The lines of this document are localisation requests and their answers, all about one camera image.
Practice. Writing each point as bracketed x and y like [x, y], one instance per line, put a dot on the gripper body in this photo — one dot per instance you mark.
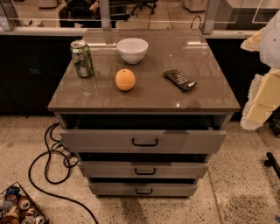
[271, 44]

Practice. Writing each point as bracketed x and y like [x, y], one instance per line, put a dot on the grey bottom drawer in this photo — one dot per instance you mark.
[143, 187]

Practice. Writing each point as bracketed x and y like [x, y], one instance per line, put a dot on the grey drawer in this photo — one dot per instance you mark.
[141, 165]
[143, 141]
[143, 187]

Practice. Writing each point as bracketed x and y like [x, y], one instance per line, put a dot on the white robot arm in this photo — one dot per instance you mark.
[264, 91]

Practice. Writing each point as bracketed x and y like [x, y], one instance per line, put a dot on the grey drawer cabinet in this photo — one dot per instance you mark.
[183, 50]

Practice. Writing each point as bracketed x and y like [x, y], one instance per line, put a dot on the grey middle drawer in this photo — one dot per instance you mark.
[141, 165]

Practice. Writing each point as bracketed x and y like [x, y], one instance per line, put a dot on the grey top drawer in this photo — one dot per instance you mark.
[143, 141]

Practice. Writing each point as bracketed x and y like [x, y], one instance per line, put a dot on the black chair base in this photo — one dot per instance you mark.
[271, 162]

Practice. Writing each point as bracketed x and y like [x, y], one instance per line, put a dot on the dark snack bar packet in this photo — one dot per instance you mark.
[179, 79]

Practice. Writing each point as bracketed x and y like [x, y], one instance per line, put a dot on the white ceramic bowl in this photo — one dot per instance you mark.
[132, 50]

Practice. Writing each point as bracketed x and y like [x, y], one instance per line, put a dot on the orange fruit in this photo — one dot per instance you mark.
[125, 80]

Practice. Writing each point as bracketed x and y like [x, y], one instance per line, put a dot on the black office chair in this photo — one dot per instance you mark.
[151, 4]

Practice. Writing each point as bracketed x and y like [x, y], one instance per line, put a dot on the green soda can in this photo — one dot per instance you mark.
[82, 59]

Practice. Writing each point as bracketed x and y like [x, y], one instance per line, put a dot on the person behind glass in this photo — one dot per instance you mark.
[83, 12]

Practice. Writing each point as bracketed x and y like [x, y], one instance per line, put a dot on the wire basket of cans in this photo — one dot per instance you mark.
[18, 207]

